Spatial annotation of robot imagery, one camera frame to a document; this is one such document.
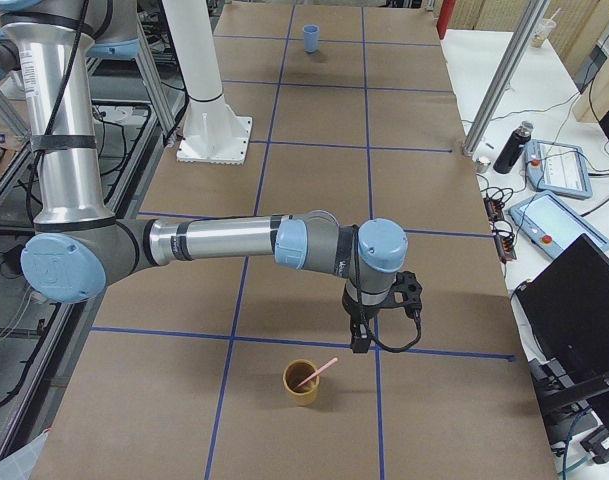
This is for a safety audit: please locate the blue plastic cup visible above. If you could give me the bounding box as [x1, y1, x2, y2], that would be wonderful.
[302, 24, 320, 54]

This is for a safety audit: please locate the black water bottle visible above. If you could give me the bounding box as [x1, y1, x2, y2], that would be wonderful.
[493, 121, 534, 174]

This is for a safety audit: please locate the aluminium frame post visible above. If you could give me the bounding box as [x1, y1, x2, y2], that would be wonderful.
[462, 0, 550, 157]

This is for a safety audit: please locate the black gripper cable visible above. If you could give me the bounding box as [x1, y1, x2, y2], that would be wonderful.
[373, 299, 424, 353]

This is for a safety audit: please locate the clear drink cup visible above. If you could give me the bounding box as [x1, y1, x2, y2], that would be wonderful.
[530, 18, 557, 48]

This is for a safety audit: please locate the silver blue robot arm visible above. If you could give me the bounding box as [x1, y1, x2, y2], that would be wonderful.
[0, 1, 422, 353]

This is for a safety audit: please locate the blue teach pendant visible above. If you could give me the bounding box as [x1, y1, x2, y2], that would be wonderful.
[509, 191, 609, 259]
[523, 139, 593, 200]

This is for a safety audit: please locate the upper blue teach pendant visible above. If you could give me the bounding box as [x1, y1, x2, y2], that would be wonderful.
[523, 139, 593, 200]

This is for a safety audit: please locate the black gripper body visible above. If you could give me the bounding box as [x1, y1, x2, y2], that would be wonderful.
[342, 271, 422, 353]

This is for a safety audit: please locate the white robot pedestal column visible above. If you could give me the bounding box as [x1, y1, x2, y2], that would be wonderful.
[163, 0, 253, 165]

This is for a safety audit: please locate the small silver cylinder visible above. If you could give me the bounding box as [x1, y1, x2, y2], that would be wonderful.
[474, 156, 491, 174]

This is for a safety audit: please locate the black power strip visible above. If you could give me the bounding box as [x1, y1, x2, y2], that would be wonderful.
[483, 197, 517, 263]

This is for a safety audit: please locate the yellow wooden cup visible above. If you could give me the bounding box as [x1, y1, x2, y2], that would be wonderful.
[282, 359, 320, 407]

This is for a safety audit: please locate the lower blue teach pendant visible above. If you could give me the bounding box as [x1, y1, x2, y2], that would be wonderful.
[509, 191, 609, 259]

